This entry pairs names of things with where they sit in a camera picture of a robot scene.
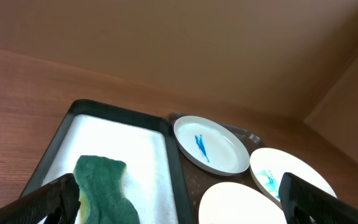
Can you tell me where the white plate blue smear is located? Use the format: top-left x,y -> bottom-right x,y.
250,147 -> 336,207

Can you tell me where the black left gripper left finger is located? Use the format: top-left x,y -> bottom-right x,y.
0,173 -> 81,224

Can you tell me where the pinkish white plate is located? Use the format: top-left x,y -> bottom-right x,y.
198,182 -> 287,224

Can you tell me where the white plate blue streak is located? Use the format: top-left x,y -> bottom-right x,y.
173,116 -> 250,176

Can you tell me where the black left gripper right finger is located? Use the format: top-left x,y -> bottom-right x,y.
278,172 -> 358,224

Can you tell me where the black tray with white liner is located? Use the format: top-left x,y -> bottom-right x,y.
21,99 -> 195,223

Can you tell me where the green yellow sponge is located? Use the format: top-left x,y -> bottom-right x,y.
73,156 -> 140,224

